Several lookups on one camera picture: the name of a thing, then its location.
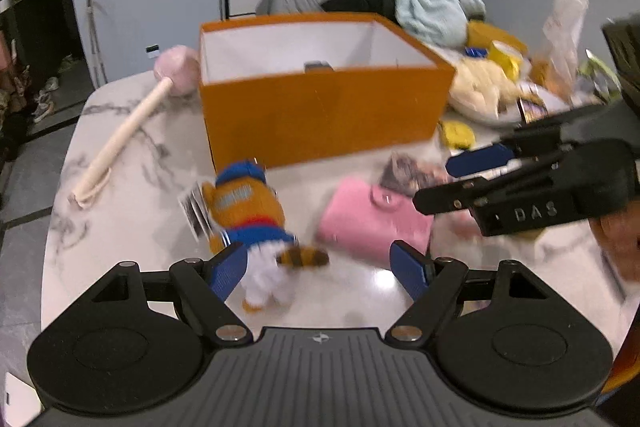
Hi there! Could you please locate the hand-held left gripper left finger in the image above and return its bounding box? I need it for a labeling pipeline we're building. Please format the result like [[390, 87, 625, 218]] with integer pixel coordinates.
[[92, 241, 253, 347]]

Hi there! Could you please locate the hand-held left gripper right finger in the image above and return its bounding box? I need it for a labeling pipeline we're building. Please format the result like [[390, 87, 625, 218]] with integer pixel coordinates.
[[386, 240, 551, 347]]

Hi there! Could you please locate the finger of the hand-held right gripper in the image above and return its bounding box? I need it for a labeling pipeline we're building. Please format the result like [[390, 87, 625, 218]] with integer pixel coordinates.
[[444, 105, 608, 180], [412, 149, 576, 215]]

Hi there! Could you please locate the person's right hand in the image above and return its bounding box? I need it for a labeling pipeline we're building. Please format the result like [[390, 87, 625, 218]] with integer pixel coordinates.
[[592, 207, 640, 293]]

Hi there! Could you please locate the green yellow packet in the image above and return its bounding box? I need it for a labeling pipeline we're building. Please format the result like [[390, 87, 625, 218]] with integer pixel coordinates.
[[579, 51, 622, 94]]

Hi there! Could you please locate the small printed packet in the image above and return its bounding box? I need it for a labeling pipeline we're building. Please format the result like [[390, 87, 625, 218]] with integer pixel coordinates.
[[380, 152, 451, 196]]

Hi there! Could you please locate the light blue towel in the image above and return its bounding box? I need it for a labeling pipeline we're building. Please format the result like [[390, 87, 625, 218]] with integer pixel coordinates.
[[392, 0, 487, 48]]

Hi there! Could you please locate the dark printed packet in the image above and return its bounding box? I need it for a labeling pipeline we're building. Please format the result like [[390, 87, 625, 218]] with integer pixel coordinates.
[[517, 96, 552, 124]]

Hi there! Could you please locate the white box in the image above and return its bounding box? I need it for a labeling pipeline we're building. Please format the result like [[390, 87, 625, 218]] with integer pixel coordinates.
[[4, 371, 42, 414]]

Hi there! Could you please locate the orange blue plush toy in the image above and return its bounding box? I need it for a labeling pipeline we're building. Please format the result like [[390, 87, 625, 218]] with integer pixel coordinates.
[[179, 159, 331, 314]]

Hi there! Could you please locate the pink pouch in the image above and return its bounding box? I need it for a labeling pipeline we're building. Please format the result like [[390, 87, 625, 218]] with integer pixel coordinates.
[[315, 177, 436, 269]]

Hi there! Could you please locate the tan flatbread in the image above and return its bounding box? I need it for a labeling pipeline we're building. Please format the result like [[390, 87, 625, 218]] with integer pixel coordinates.
[[450, 59, 521, 115]]

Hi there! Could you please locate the small yellow toy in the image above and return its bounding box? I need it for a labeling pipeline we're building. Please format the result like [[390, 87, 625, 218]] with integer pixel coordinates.
[[440, 119, 476, 151]]

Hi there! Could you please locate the yellow snack packet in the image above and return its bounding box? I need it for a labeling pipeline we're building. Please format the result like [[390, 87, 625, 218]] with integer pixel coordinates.
[[487, 39, 532, 81]]

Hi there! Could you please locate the pink plush wooden mallet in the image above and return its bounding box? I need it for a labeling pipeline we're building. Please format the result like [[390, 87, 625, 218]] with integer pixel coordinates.
[[67, 47, 201, 210]]

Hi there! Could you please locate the dark shelf unit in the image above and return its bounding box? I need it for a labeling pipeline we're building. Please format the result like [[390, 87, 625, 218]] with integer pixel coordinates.
[[0, 0, 72, 84]]

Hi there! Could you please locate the clear plastic bag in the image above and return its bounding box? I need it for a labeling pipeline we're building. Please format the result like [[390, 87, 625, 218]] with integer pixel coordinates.
[[541, 0, 589, 94]]

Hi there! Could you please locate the orange yellow carton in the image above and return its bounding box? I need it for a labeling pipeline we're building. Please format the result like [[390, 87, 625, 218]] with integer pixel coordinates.
[[467, 21, 527, 54]]

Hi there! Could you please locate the orange cardboard box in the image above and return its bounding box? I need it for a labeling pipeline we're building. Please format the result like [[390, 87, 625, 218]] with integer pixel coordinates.
[[198, 13, 457, 172]]

